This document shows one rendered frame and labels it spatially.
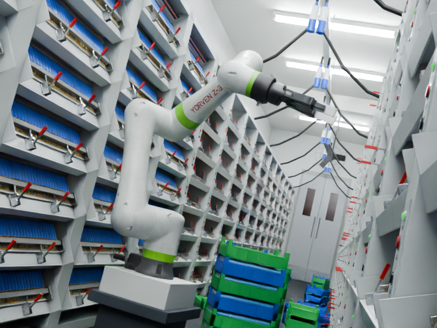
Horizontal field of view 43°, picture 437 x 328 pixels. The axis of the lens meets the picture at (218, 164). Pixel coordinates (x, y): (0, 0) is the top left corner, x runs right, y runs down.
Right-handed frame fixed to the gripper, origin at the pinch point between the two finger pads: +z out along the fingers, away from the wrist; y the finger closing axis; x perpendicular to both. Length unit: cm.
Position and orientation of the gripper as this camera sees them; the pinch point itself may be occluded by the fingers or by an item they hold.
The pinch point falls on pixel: (328, 114)
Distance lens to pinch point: 183.7
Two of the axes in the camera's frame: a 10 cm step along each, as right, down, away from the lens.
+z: 8.8, 3.9, -2.5
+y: -2.0, -1.7, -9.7
